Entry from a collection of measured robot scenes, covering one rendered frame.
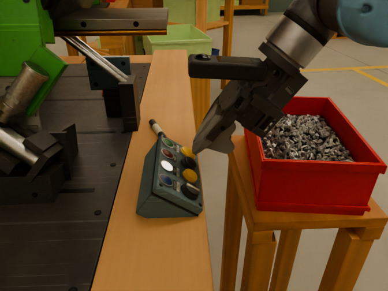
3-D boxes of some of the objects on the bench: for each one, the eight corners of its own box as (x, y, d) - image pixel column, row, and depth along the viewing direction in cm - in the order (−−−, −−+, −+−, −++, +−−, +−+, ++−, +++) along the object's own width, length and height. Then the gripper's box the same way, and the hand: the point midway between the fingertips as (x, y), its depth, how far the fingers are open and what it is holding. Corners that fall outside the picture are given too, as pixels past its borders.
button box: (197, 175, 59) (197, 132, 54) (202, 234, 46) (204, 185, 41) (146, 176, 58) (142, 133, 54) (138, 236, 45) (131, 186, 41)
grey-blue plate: (135, 112, 75) (130, 55, 68) (135, 116, 73) (128, 57, 66) (96, 114, 74) (86, 55, 67) (94, 117, 73) (84, 58, 65)
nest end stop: (47, 169, 51) (63, 146, 50) (30, 183, 45) (48, 157, 44) (41, 165, 51) (57, 142, 50) (23, 178, 45) (41, 152, 44)
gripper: (317, 84, 43) (225, 184, 52) (295, 66, 51) (219, 155, 59) (272, 49, 40) (183, 161, 49) (257, 36, 48) (182, 134, 57)
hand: (194, 145), depth 53 cm, fingers closed
